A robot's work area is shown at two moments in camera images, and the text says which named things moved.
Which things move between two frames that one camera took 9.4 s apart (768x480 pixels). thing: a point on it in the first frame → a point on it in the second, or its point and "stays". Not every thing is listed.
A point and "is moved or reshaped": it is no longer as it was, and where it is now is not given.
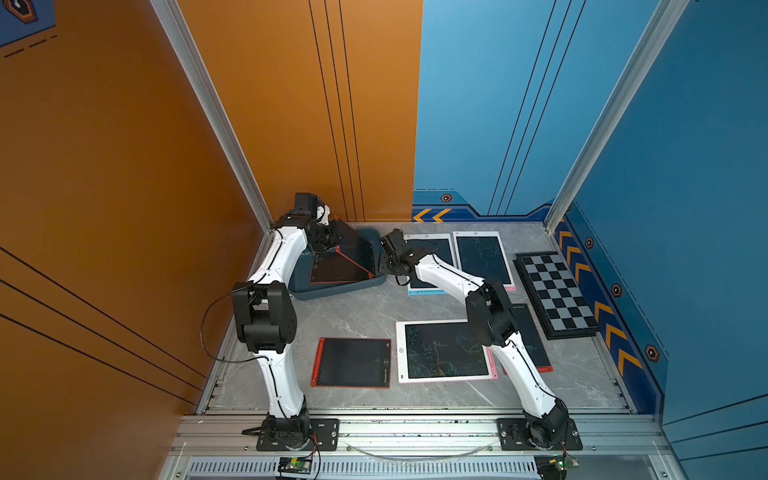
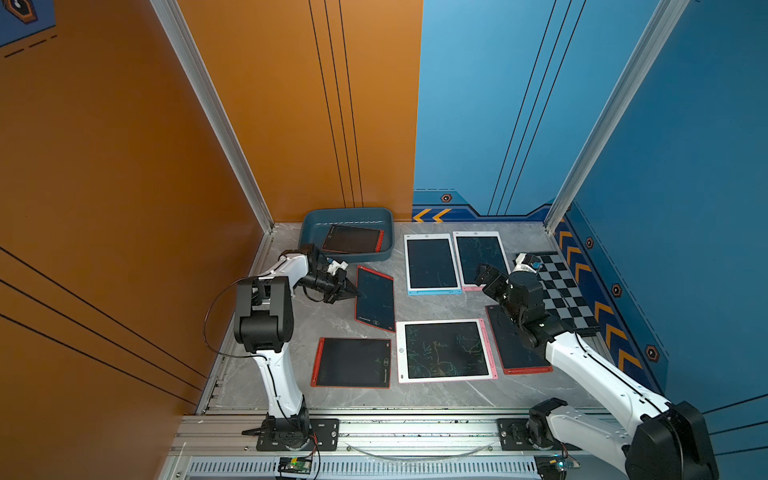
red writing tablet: [351, 260] → [376, 305]
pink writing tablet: [442, 351] stays
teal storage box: [300, 286] is moved or reshaped
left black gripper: [335, 238] → [341, 291]
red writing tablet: [352, 363] stays
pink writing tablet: [482, 254] stays
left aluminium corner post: [185, 44] stays
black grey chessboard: [558, 301] stays
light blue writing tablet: [441, 246] stays
